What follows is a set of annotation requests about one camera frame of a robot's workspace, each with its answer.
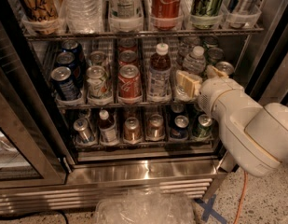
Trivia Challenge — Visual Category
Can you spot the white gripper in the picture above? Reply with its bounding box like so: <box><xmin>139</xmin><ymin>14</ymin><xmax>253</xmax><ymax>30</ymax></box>
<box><xmin>176</xmin><ymin>65</ymin><xmax>245</xmax><ymax>122</ymax></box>

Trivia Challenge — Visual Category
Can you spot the clear water bottle front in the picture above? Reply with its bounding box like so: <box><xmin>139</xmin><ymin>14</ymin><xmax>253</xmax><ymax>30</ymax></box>
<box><xmin>174</xmin><ymin>45</ymin><xmax>208</xmax><ymax>102</ymax></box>

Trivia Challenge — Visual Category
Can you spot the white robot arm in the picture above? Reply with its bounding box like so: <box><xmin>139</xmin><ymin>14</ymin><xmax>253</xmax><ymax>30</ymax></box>
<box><xmin>175</xmin><ymin>70</ymin><xmax>288</xmax><ymax>177</ymax></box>

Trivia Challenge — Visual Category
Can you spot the green LaCroix can middle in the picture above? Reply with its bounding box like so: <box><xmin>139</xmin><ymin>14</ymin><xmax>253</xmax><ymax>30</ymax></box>
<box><xmin>206</xmin><ymin>48</ymin><xmax>225</xmax><ymax>65</ymax></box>

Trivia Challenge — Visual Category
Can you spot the clear water bottle behind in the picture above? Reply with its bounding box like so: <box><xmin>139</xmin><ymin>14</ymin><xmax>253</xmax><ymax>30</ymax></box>
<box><xmin>176</xmin><ymin>36</ymin><xmax>200</xmax><ymax>65</ymax></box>

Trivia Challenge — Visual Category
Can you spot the brown tea bottle middle shelf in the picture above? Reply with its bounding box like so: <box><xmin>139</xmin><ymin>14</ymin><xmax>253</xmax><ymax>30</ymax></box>
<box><xmin>147</xmin><ymin>43</ymin><xmax>171</xmax><ymax>102</ymax></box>

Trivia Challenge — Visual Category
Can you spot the brown tea bottle shelf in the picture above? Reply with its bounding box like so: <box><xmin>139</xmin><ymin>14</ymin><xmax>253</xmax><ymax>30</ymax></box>
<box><xmin>98</xmin><ymin>109</ymin><xmax>117</xmax><ymax>143</ymax></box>
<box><xmin>147</xmin><ymin>43</ymin><xmax>171</xmax><ymax>102</ymax></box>

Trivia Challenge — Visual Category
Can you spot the green can bottom shelf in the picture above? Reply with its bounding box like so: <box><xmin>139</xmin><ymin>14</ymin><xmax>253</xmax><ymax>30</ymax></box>
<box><xmin>192</xmin><ymin>114</ymin><xmax>213</xmax><ymax>139</ymax></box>

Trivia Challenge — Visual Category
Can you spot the blue can bottom shelf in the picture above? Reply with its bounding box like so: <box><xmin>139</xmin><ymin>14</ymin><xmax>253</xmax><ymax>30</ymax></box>
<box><xmin>170</xmin><ymin>115</ymin><xmax>189</xmax><ymax>139</ymax></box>

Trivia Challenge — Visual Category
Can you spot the green LaCroix can top shelf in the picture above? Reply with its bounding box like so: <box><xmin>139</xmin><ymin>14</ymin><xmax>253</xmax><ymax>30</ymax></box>
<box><xmin>189</xmin><ymin>0</ymin><xmax>223</xmax><ymax>29</ymax></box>

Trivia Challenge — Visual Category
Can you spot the red Coca-Cola can top shelf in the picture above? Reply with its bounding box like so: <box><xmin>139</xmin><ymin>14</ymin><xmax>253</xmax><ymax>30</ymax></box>
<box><xmin>151</xmin><ymin>0</ymin><xmax>181</xmax><ymax>30</ymax></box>

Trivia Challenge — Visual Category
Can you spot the red Coke can middle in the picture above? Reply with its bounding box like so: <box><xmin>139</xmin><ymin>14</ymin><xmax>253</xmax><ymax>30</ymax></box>
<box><xmin>118</xmin><ymin>50</ymin><xmax>138</xmax><ymax>67</ymax></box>

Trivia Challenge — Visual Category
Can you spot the red coke can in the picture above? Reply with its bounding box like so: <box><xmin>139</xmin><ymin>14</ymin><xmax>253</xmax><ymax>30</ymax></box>
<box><xmin>118</xmin><ymin>64</ymin><xmax>141</xmax><ymax>99</ymax></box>
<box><xmin>118</xmin><ymin>38</ymin><xmax>138</xmax><ymax>52</ymax></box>
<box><xmin>118</xmin><ymin>50</ymin><xmax>138</xmax><ymax>67</ymax></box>

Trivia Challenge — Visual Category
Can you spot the silver blue can top shelf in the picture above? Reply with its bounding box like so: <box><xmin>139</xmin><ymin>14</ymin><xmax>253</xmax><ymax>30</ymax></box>
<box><xmin>224</xmin><ymin>0</ymin><xmax>260</xmax><ymax>29</ymax></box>

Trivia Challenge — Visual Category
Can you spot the white labelled bottle top shelf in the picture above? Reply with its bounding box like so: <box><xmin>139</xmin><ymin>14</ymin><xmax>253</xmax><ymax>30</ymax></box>
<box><xmin>109</xmin><ymin>0</ymin><xmax>141</xmax><ymax>32</ymax></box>

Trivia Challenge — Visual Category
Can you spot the stainless steel fridge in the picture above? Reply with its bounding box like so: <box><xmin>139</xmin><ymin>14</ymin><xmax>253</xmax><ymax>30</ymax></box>
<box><xmin>0</xmin><ymin>0</ymin><xmax>288</xmax><ymax>215</ymax></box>

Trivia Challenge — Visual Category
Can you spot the brown tea bottle bottom shelf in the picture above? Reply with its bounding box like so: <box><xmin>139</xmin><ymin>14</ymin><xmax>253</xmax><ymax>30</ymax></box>
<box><xmin>98</xmin><ymin>109</ymin><xmax>117</xmax><ymax>143</ymax></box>

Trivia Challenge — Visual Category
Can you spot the blue Pepsi can middle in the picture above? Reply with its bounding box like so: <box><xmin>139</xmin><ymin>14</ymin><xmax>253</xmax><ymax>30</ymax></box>
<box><xmin>55</xmin><ymin>52</ymin><xmax>83</xmax><ymax>89</ymax></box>

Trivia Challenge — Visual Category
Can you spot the blue pepsi can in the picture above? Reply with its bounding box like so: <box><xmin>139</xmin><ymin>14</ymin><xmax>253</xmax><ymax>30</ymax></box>
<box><xmin>62</xmin><ymin>40</ymin><xmax>86</xmax><ymax>69</ymax></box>
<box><xmin>55</xmin><ymin>52</ymin><xmax>83</xmax><ymax>89</ymax></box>
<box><xmin>50</xmin><ymin>66</ymin><xmax>80</xmax><ymax>101</ymax></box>

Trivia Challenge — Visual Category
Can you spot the silver can bottom shelf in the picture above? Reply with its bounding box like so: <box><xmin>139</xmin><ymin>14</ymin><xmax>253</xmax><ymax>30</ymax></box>
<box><xmin>74</xmin><ymin>118</ymin><xmax>95</xmax><ymax>146</ymax></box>

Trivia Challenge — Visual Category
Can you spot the clear water bottle top shelf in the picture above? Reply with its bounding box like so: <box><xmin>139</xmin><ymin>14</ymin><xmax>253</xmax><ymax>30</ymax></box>
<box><xmin>65</xmin><ymin>0</ymin><xmax>102</xmax><ymax>34</ymax></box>

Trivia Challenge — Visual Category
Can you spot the peach LaCroix can top shelf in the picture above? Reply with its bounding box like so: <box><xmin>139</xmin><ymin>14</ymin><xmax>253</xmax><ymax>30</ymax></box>
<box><xmin>20</xmin><ymin>0</ymin><xmax>59</xmax><ymax>35</ymax></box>

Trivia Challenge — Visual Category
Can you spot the glass fridge door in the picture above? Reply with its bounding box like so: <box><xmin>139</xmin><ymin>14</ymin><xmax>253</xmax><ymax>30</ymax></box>
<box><xmin>0</xmin><ymin>21</ymin><xmax>66</xmax><ymax>189</ymax></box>

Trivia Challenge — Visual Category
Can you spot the green LaCroix can front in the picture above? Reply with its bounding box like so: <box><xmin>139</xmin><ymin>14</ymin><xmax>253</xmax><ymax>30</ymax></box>
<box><xmin>215</xmin><ymin>61</ymin><xmax>234</xmax><ymax>77</ymax></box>

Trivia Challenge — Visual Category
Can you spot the green LaCroix can back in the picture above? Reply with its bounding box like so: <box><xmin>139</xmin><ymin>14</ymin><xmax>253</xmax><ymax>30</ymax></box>
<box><xmin>202</xmin><ymin>36</ymin><xmax>219</xmax><ymax>49</ymax></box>

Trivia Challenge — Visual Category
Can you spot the copper can bottom right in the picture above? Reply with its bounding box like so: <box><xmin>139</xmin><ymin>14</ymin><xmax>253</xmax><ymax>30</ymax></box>
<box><xmin>147</xmin><ymin>114</ymin><xmax>164</xmax><ymax>140</ymax></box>

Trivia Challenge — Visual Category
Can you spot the copper can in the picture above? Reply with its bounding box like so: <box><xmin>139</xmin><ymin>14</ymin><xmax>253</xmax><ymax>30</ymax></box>
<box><xmin>147</xmin><ymin>114</ymin><xmax>164</xmax><ymax>140</ymax></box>
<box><xmin>124</xmin><ymin>117</ymin><xmax>142</xmax><ymax>142</ymax></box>

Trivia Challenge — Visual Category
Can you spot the red Coke can front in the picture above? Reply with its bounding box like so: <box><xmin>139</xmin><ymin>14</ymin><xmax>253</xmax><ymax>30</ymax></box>
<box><xmin>118</xmin><ymin>64</ymin><xmax>141</xmax><ymax>99</ymax></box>

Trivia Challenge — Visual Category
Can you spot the red Coke can back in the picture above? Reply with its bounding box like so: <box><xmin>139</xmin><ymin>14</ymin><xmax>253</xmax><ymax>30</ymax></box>
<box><xmin>118</xmin><ymin>38</ymin><xmax>138</xmax><ymax>52</ymax></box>

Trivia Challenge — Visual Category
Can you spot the copper can bottom left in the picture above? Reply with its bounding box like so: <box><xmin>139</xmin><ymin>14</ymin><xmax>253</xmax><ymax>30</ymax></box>
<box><xmin>124</xmin><ymin>117</ymin><xmax>142</xmax><ymax>142</ymax></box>

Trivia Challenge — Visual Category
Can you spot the white green can front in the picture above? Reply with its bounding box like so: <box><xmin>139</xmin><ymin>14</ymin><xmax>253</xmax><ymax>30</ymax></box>
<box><xmin>87</xmin><ymin>65</ymin><xmax>109</xmax><ymax>99</ymax></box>

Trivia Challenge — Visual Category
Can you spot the white green can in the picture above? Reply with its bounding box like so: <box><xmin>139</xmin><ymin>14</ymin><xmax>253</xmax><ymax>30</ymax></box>
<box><xmin>89</xmin><ymin>50</ymin><xmax>111</xmax><ymax>76</ymax></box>
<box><xmin>87</xmin><ymin>65</ymin><xmax>109</xmax><ymax>99</ymax></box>

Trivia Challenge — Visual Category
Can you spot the white green can back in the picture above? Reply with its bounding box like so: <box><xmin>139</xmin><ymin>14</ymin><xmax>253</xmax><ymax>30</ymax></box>
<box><xmin>89</xmin><ymin>50</ymin><xmax>111</xmax><ymax>76</ymax></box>

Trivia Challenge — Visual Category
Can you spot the blue tape cross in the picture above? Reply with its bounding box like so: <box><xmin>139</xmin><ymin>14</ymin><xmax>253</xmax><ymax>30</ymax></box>
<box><xmin>195</xmin><ymin>194</ymin><xmax>227</xmax><ymax>224</ymax></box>

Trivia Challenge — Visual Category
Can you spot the blue Pepsi can back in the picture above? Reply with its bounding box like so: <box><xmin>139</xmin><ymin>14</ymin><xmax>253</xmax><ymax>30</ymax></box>
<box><xmin>62</xmin><ymin>40</ymin><xmax>86</xmax><ymax>69</ymax></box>

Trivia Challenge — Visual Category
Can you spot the blue Pepsi can front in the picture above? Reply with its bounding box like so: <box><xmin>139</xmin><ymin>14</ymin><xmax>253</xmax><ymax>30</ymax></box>
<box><xmin>50</xmin><ymin>66</ymin><xmax>80</xmax><ymax>101</ymax></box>

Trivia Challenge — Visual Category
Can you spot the clear plastic bin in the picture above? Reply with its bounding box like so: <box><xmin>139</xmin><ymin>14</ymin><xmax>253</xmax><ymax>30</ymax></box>
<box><xmin>93</xmin><ymin>189</ymin><xmax>196</xmax><ymax>224</ymax></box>

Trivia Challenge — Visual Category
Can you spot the orange cable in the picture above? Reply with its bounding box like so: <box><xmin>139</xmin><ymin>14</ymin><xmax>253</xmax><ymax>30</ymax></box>
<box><xmin>232</xmin><ymin>171</ymin><xmax>249</xmax><ymax>224</ymax></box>

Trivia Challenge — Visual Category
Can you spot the black cable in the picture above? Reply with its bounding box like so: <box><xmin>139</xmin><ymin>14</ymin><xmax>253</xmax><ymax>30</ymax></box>
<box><xmin>0</xmin><ymin>209</ymin><xmax>69</xmax><ymax>224</ymax></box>

